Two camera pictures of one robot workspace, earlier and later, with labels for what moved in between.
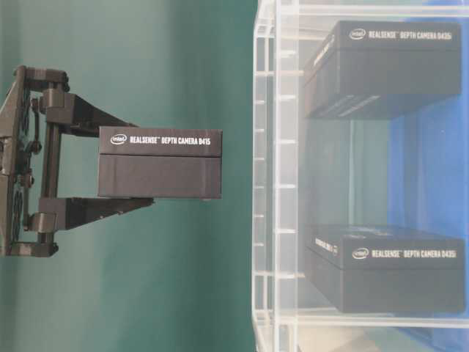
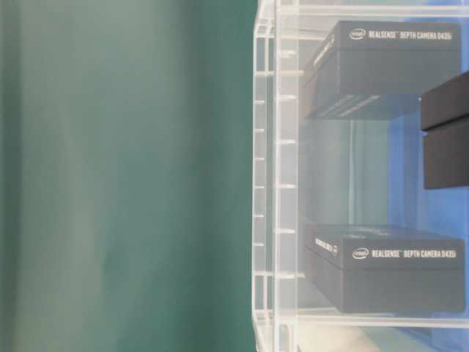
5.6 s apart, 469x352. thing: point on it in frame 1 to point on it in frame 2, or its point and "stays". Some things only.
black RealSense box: [359, 62] stays
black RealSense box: [387, 269] stays
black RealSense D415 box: [160, 162] to [445, 125]
